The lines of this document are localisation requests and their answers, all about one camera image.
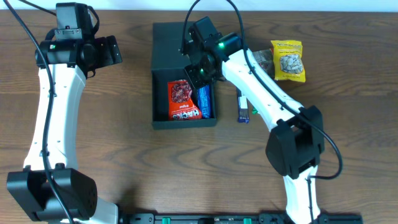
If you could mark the dark blue chocolate bar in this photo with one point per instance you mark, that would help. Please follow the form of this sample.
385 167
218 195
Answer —
243 111

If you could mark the red Hacks candy bag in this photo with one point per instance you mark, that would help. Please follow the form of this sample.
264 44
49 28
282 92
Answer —
181 105

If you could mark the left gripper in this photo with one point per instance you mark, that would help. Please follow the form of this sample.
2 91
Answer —
109 50

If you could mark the yellow nut snack bag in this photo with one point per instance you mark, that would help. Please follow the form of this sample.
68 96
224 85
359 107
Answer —
287 59

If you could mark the clear trail mix packet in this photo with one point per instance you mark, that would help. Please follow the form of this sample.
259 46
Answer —
265 59

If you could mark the green snack bar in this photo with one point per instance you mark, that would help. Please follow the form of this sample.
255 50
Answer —
254 110

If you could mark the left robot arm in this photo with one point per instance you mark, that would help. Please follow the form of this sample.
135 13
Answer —
50 188

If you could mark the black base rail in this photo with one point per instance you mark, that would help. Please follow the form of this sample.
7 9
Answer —
262 218

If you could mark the blue snack bar wrapper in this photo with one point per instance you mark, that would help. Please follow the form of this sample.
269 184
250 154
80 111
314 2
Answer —
204 101

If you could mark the black gift box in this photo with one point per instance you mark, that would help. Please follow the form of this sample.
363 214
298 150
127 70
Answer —
168 65

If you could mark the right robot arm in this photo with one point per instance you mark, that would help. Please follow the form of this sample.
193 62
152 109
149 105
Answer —
295 142

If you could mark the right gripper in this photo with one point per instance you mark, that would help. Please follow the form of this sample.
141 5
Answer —
193 73

